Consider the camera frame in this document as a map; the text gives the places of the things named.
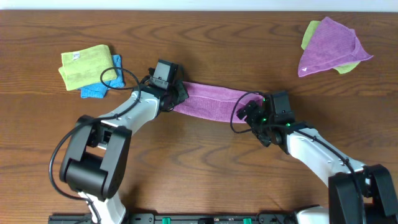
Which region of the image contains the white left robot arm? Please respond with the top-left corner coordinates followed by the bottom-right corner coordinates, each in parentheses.
top-left (59, 80), bottom-right (188, 223)

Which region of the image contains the purple microfiber cloth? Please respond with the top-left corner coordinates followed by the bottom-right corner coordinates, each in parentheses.
top-left (174, 82), bottom-right (246, 123)

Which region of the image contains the yellow-green folded cloth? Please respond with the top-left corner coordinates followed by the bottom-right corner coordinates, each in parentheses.
top-left (58, 44), bottom-right (114, 91)

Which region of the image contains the blue folded cloth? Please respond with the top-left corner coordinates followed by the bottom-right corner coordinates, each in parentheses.
top-left (80, 55), bottom-right (125, 98)

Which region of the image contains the light green cloth under purple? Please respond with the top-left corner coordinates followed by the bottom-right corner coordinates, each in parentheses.
top-left (301, 21), bottom-right (360, 75)

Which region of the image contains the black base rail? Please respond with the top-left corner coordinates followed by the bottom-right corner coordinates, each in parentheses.
top-left (48, 212), bottom-right (299, 224)

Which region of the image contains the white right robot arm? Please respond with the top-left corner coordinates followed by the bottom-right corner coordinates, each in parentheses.
top-left (236, 100), bottom-right (397, 223)

